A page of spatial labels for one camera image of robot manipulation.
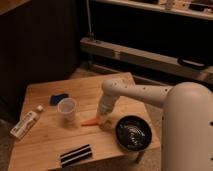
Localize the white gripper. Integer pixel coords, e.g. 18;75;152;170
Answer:
96;103;113;125

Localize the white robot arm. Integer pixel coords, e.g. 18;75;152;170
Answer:
97;78;213;171

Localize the clear plastic cup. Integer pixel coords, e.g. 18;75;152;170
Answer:
57;98;77;121

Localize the wooden table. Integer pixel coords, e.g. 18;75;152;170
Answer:
8;75;160;171

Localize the black bowl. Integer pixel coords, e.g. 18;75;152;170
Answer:
115;115;152;152

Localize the blue crumpled cloth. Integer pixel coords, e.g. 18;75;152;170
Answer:
49;93;69;106

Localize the black white striped block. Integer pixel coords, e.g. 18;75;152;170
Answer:
60;144;92;168

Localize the metal pole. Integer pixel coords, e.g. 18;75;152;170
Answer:
86;0;94;39

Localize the white tube bottle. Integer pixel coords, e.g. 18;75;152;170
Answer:
10;105;44;140

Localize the long grey case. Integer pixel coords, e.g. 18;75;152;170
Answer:
80;37;213;84

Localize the wooden shelf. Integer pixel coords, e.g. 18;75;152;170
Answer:
93;0;213;21

